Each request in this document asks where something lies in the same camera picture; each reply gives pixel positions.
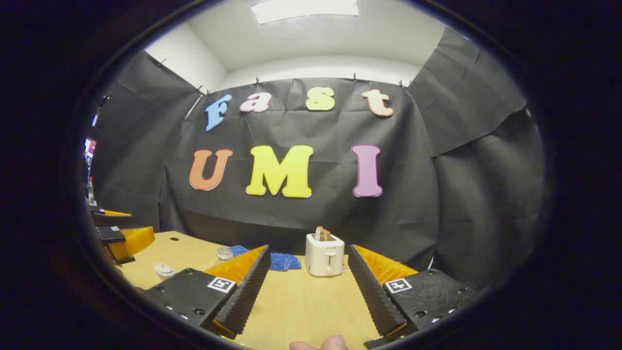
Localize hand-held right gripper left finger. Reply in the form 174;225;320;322
141;245;272;340

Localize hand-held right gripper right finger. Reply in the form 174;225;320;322
347;244;487;350

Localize blue towel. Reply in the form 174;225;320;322
229;245;302;272

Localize white toaster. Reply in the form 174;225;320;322
305;233;346;278

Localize black backdrop cloth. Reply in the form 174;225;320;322
90;27;545;287

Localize ceiling light panel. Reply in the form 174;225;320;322
251;0;360;25

